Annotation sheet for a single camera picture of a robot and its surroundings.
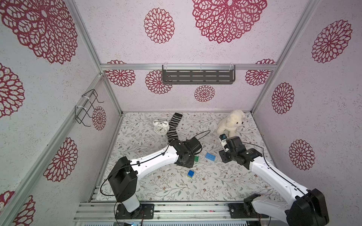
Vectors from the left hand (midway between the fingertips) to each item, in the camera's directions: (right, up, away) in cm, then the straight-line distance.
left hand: (186, 164), depth 80 cm
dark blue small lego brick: (+3, -6, +3) cm, 8 cm away
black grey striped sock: (-10, +16, +26) cm, 32 cm away
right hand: (+22, +7, +4) cm, 24 cm away
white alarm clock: (-17, +21, +19) cm, 33 cm away
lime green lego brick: (+2, -9, +4) cm, 10 cm away
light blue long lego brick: (+16, +1, +12) cm, 20 cm away
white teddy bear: (+29, +22, +12) cm, 38 cm away
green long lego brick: (+7, 0, +11) cm, 13 cm away
